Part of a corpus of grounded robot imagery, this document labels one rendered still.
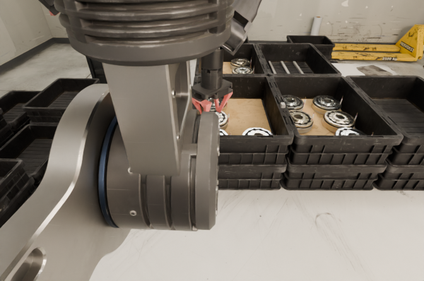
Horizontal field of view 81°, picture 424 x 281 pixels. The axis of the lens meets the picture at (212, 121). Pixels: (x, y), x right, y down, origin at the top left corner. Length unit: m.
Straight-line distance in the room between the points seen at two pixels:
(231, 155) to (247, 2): 0.40
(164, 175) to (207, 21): 0.14
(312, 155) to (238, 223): 0.29
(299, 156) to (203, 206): 0.55
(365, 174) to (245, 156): 0.38
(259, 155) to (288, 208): 0.20
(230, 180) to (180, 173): 0.57
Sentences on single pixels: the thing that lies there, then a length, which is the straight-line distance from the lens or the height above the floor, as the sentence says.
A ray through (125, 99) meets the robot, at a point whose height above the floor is 1.26.
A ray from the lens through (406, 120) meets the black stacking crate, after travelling 1.16.
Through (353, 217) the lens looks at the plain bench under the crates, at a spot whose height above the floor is 0.70.
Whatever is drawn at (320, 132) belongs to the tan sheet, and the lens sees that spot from 0.93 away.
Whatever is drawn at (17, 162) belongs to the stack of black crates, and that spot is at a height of 0.59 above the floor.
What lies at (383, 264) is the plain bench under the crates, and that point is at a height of 0.70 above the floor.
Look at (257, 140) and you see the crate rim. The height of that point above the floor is 0.92.
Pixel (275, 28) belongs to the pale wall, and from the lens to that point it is 4.26.
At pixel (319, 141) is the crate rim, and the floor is 0.92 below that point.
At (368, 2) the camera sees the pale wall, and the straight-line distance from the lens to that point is 4.60.
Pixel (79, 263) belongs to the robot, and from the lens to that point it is 0.27.
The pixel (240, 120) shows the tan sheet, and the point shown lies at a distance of 0.92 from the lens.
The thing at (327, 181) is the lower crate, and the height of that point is 0.74.
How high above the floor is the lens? 1.36
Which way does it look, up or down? 36 degrees down
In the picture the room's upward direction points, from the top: straight up
